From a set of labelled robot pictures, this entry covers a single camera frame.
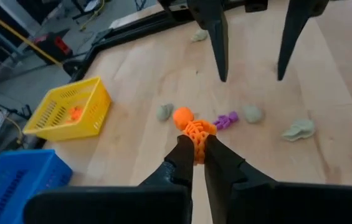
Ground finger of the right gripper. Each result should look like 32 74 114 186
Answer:
186 0 229 83
277 0 331 82

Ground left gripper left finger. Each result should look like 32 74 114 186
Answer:
22 134 196 224

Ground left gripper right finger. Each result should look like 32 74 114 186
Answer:
203 134 352 224

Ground purple skeleton toy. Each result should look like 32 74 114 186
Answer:
212 111 239 131

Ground blue plastic basket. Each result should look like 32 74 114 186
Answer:
0 149 74 224

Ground yellow plastic basket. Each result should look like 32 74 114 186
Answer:
22 77 112 142

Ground red object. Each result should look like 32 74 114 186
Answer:
54 35 72 57

